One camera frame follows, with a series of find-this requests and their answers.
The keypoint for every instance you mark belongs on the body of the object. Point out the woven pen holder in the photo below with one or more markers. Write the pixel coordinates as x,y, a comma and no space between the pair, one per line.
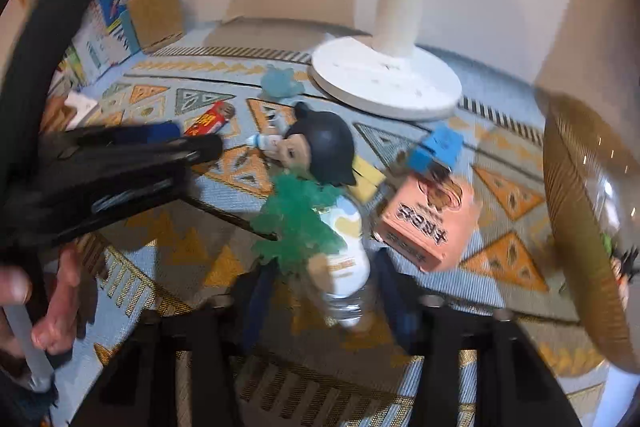
155,17

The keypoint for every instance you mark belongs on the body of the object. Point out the pink card box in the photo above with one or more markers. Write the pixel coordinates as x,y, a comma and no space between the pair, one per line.
425,222

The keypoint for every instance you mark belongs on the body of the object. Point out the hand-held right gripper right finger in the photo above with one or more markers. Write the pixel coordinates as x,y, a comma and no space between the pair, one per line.
400,312

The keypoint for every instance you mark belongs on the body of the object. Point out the black-haired doll figurine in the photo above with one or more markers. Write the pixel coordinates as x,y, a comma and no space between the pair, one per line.
322,142

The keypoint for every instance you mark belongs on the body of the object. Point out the woven basket of toys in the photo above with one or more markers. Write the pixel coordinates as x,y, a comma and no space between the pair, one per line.
575,207

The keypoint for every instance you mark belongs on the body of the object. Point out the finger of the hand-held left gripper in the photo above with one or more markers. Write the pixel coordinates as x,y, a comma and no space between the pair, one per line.
145,132
195,152

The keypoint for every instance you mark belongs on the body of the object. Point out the white desk lamp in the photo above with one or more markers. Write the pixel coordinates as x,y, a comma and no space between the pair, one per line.
385,77

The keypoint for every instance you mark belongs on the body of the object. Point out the person's left hand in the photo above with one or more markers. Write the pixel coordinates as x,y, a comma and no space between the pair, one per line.
60,297

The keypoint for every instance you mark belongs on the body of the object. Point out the orange and white book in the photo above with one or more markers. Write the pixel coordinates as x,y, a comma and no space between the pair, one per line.
80,107

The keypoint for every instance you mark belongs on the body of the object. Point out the black spiky action figurine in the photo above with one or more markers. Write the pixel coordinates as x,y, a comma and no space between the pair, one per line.
625,272

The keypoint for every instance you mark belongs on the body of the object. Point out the clear bottle with label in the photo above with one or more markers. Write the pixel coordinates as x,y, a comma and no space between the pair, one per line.
350,277

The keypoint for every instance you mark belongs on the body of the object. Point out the blue crystal whale figurine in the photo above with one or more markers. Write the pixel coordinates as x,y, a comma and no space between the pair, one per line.
280,82

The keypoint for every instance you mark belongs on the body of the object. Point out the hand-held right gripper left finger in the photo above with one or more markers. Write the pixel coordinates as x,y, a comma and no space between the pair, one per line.
257,302

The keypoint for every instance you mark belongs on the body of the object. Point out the red marker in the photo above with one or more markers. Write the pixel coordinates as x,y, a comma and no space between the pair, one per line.
207,122

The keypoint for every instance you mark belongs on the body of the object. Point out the small blue box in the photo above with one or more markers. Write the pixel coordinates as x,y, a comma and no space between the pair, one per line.
437,147

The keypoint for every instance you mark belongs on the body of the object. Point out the pale yellow tube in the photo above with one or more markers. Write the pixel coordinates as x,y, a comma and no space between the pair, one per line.
367,184

